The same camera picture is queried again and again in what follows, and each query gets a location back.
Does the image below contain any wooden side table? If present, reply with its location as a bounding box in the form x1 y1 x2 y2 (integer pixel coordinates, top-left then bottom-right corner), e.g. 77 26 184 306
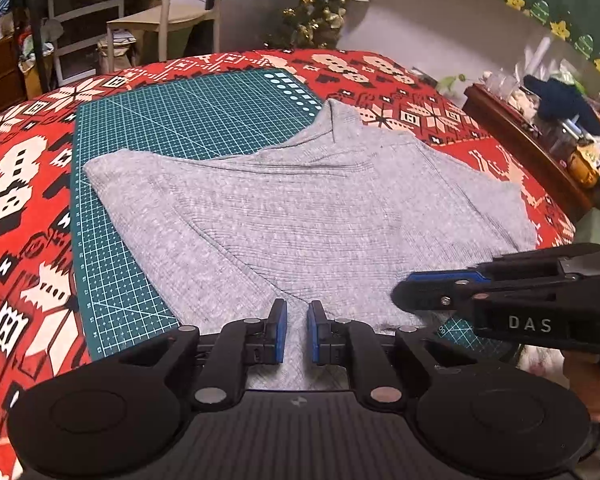
464 82 600 221

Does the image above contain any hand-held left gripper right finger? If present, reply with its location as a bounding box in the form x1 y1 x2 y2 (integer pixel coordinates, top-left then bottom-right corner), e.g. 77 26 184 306
307 301 473 407

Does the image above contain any green cutting mat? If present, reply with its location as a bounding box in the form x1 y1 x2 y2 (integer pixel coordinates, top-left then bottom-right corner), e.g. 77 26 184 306
71 67 481 361

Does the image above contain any small decorated Christmas tree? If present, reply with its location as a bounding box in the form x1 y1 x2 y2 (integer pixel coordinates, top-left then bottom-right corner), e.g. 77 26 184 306
265 0 353 50

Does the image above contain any person's white fleece clothing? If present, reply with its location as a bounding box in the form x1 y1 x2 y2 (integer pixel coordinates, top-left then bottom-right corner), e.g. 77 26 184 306
520 344 567 391

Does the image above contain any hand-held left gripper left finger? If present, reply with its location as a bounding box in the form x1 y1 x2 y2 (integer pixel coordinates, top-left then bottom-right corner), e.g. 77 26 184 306
115 299 287 408

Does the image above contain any orange round ornament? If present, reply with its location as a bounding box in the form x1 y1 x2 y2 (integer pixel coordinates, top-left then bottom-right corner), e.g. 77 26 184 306
567 142 600 188

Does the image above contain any beige plastic chair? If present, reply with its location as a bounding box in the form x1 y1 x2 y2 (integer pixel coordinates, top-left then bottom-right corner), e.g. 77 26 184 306
106 0 226 61

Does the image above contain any red patterned blanket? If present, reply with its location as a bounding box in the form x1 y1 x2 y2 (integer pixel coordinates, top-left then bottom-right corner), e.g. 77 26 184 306
0 49 578 480

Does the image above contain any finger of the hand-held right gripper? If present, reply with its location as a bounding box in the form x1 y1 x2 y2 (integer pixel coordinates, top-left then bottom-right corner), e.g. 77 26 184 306
482 242 600 280
392 269 581 317

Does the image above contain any grey ribbed polo shirt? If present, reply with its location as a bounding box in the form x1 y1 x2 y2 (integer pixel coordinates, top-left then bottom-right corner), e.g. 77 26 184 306
82 99 538 393

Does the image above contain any dark blue plush toy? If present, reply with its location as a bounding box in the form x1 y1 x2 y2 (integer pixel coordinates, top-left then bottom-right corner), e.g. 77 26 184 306
522 75 600 136

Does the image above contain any wooden drawer cabinet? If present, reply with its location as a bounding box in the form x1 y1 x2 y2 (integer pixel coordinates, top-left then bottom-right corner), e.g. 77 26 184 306
0 35 28 106

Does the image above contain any person's right hand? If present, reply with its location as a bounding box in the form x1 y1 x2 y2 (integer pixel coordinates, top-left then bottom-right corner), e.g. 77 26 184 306
564 354 600 423

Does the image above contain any grey refrigerator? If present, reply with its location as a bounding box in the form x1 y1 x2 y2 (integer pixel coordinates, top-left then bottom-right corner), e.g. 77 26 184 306
220 0 331 53

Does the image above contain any small green plant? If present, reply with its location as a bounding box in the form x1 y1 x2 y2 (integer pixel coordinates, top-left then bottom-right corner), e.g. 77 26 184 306
437 74 466 95

